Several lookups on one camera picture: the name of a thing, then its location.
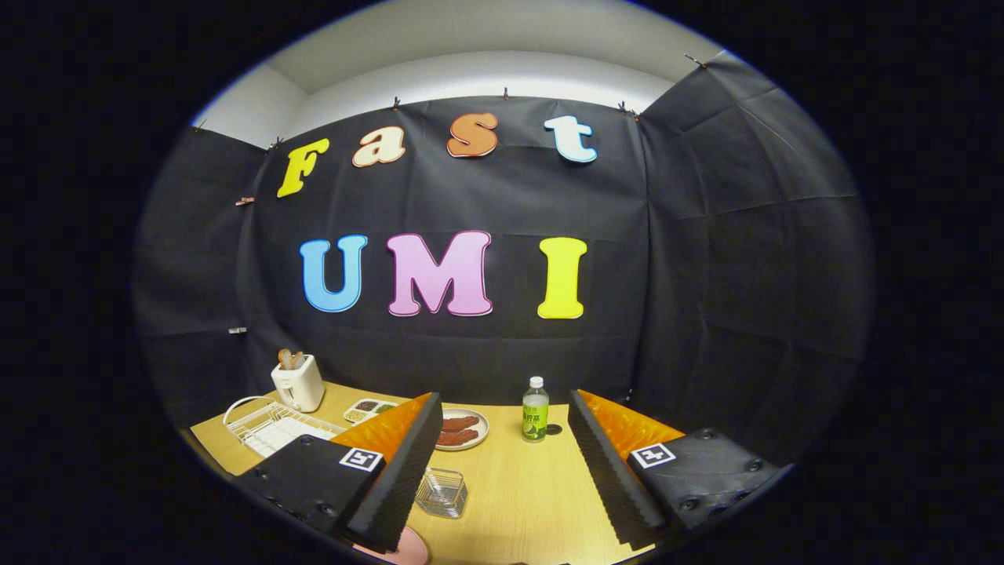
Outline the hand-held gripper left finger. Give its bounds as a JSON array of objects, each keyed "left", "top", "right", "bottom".
[{"left": 231, "top": 391, "right": 445, "bottom": 554}]

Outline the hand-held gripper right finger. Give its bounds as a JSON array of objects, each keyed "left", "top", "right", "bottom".
[{"left": 567, "top": 388, "right": 785, "bottom": 552}]

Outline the small wire basket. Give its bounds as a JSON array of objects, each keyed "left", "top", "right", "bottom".
[{"left": 415, "top": 468, "right": 469, "bottom": 519}]

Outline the pink plate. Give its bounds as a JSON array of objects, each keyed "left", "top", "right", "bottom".
[{"left": 353, "top": 524, "right": 431, "bottom": 565}]

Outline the white wire dish rack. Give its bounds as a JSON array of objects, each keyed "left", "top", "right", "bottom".
[{"left": 224, "top": 396, "right": 350, "bottom": 458}]

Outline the white divided dish with beans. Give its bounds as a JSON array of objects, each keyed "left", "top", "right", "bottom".
[{"left": 343, "top": 398, "right": 399, "bottom": 425}]

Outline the beige plate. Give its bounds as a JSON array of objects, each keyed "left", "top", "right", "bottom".
[{"left": 434, "top": 407, "right": 490, "bottom": 452}]

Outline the green label drink bottle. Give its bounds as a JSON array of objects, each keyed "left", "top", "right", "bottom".
[{"left": 522, "top": 376, "right": 550, "bottom": 443}]

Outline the white toaster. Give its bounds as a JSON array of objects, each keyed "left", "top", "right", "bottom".
[{"left": 271, "top": 355, "right": 326, "bottom": 414}]

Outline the black backdrop cloth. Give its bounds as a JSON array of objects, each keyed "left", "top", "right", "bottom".
[{"left": 133, "top": 51, "right": 875, "bottom": 472}]

